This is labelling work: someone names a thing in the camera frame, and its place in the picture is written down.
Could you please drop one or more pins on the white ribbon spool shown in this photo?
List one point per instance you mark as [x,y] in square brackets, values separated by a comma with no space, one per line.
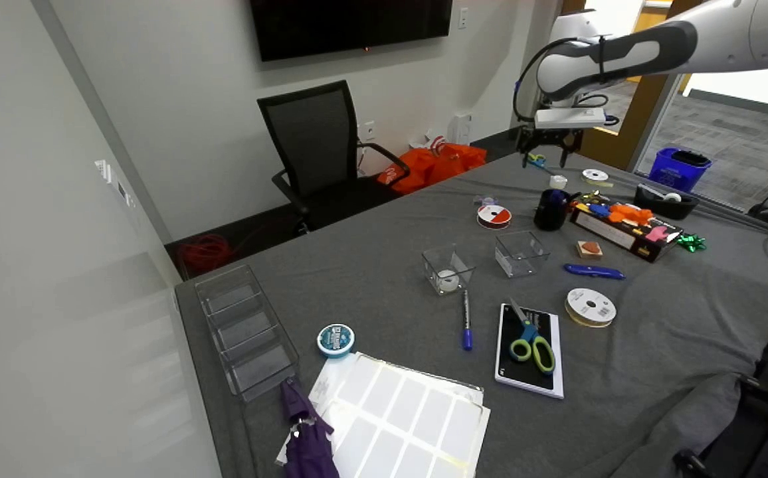
[590,309]
[594,172]

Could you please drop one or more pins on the green gift bow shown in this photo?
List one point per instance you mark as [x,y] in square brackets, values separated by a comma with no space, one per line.
[692,243]

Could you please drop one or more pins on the white ribbon spool centre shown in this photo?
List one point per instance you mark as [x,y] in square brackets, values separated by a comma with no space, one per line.
[594,172]

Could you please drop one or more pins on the white label sheets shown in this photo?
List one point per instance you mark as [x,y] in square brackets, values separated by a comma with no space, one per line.
[400,423]

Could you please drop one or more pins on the green scissors on notebook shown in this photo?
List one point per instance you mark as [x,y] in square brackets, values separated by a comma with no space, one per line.
[533,342]

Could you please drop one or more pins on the purple cloth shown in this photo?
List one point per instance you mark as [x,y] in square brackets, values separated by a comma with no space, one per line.
[308,446]

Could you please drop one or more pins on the white ribbon spool left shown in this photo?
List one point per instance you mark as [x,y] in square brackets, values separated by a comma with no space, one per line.
[590,309]

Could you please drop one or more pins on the clear plastic box far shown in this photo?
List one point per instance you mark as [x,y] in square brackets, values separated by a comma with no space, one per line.
[448,268]

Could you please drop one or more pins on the clear plastic box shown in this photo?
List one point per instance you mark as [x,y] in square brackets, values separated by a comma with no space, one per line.
[448,268]
[519,253]

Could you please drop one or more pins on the red white round tin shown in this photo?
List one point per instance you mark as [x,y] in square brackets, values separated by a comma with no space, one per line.
[496,216]

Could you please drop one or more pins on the clear plastic tray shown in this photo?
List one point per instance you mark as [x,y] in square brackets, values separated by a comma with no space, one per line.
[247,337]

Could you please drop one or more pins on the small orange square box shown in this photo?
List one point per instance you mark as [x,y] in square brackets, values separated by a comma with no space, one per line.
[587,249]

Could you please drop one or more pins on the teal tape roll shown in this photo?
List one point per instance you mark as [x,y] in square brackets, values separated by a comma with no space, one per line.
[335,339]

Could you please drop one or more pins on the black box of bows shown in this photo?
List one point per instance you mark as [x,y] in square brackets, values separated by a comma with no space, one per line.
[640,239]

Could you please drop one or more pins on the blue utility knife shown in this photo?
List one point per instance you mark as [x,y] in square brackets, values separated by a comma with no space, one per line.
[594,270]

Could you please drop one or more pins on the black cup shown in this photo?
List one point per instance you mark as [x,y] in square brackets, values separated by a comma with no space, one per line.
[551,211]

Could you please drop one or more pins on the orange gift bow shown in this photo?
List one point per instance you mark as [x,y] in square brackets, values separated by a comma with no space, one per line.
[630,212]

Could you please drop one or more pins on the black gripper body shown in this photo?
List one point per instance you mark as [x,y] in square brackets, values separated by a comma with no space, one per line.
[565,139]

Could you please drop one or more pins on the black office chair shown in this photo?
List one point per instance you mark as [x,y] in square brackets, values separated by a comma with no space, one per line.
[316,140]

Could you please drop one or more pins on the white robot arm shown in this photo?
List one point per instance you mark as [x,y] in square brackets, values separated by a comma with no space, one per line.
[696,34]

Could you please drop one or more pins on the black tape dispenser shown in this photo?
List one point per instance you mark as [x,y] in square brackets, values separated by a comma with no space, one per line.
[666,201]

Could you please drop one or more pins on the blue recycling bin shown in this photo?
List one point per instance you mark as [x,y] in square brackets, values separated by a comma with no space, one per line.
[678,168]

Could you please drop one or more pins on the grey tablecloth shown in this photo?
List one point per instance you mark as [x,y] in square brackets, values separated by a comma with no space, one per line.
[417,282]

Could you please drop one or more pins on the orange bag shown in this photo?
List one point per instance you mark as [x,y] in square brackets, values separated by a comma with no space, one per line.
[421,168]

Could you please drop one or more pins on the clear plastic box near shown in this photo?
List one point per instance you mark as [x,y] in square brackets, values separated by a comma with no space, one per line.
[519,253]

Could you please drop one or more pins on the blue marker pen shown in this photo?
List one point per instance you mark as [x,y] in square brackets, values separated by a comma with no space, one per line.
[465,321]

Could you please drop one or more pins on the wall television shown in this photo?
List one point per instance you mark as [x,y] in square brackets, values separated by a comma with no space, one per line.
[308,27]

